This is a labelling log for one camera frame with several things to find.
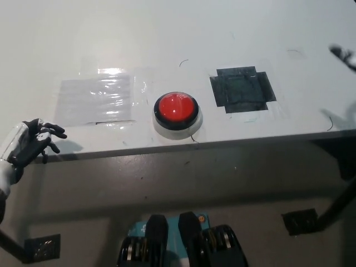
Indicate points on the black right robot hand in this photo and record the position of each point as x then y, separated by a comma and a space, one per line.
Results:
346, 55

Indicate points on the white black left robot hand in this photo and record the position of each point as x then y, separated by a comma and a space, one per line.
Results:
26, 144

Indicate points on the red dome push button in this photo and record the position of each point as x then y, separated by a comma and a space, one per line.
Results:
175, 107

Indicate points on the clear tape patch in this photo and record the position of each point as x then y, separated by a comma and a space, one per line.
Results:
94, 97

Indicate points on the black table leg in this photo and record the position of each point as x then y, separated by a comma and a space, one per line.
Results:
338, 204
12, 244

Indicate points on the black tape square patch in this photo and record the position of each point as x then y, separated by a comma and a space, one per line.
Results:
242, 90

